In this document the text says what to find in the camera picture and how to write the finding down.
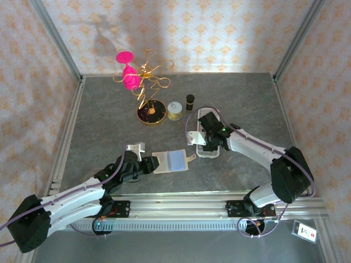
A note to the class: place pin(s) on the white slotted card tray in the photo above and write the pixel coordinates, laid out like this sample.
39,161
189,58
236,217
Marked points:
211,155

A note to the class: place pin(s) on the beige card holder blue pages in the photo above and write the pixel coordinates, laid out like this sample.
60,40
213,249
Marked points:
164,164

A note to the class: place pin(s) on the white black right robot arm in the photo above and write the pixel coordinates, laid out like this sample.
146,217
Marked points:
255,145

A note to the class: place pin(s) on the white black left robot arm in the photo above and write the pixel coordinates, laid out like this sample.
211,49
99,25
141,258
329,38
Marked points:
74,193

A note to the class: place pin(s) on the stack of credit cards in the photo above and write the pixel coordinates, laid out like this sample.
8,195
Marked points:
204,111

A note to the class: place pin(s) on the small black gold bottle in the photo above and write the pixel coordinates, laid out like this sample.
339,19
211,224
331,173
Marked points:
189,102

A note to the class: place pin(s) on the white can yellow print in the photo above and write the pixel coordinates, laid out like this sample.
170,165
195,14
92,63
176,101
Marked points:
174,111

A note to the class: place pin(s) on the pink flocked wine glass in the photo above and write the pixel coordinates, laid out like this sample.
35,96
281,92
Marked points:
129,79

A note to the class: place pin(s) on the white badge in clear sleeve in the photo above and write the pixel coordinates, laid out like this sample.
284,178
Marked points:
304,231

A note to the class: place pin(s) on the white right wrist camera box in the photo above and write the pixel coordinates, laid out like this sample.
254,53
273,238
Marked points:
196,138

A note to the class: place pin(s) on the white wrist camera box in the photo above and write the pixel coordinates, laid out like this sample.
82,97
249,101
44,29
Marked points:
135,148
196,138

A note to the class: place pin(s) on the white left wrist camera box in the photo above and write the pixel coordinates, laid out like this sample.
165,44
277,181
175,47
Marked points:
135,148

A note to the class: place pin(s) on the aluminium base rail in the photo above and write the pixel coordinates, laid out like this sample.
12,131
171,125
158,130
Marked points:
178,205

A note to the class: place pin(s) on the aluminium table side rail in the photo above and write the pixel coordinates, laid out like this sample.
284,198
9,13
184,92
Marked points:
286,116
67,137

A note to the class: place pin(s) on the aluminium frame corner post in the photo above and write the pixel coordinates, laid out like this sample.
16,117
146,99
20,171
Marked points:
55,35
299,38

